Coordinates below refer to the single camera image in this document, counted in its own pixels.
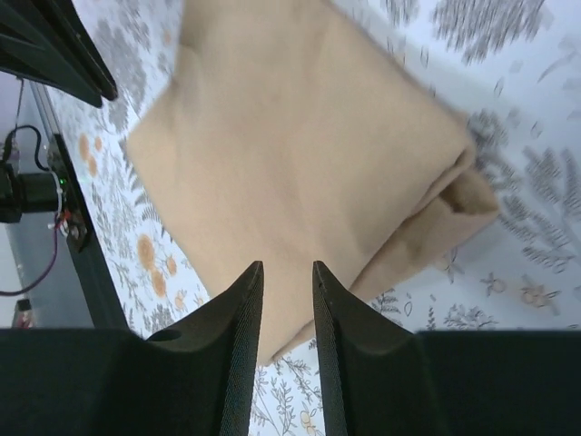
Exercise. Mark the floral patterned table mat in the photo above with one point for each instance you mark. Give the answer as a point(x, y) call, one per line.
point(512, 66)

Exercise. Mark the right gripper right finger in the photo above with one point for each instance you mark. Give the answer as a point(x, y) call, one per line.
point(376, 378)

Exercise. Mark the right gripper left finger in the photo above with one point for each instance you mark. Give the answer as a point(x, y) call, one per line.
point(194, 377)

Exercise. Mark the beige t-shirt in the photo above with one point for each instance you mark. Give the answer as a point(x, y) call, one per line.
point(287, 137)

